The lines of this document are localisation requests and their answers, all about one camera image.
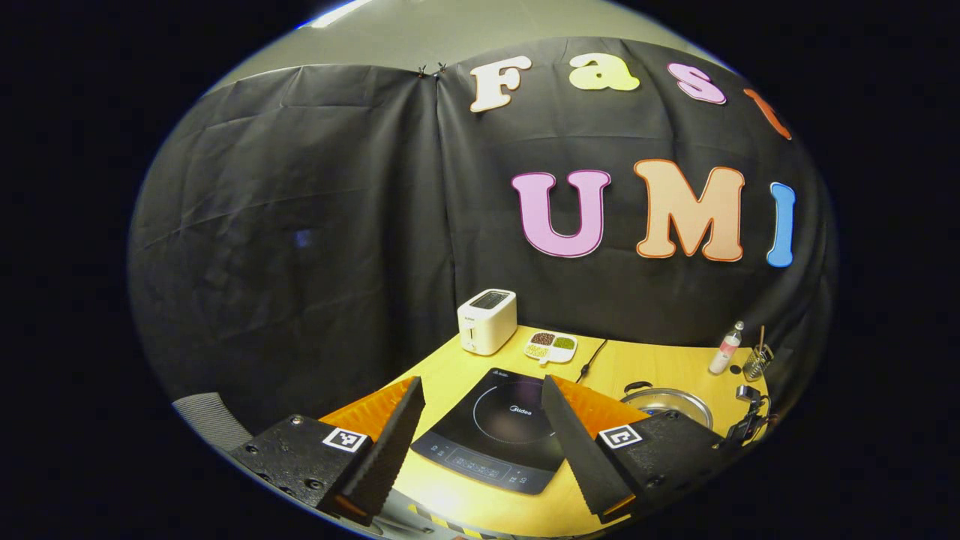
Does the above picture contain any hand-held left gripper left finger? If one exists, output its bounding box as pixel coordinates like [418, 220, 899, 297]
[227, 375, 427, 527]

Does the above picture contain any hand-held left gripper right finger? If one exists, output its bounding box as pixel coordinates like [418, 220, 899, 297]
[540, 374, 732, 526]

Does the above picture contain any stainless steel pot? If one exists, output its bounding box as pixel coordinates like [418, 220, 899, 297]
[619, 381, 715, 430]

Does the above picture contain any black induction cooktop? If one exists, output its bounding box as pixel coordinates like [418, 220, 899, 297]
[410, 367, 567, 496]

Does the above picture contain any clear bottle with pink label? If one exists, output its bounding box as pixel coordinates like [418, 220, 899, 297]
[708, 321, 746, 376]

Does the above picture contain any white divided dish with beans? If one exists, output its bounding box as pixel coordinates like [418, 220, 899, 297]
[523, 331, 578, 366]

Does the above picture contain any white toaster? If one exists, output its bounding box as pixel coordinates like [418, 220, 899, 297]
[457, 289, 518, 356]

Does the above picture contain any wire mesh holder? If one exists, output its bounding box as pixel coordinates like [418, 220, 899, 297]
[742, 343, 775, 383]

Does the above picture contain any black power cable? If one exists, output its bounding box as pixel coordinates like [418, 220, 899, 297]
[575, 339, 608, 385]

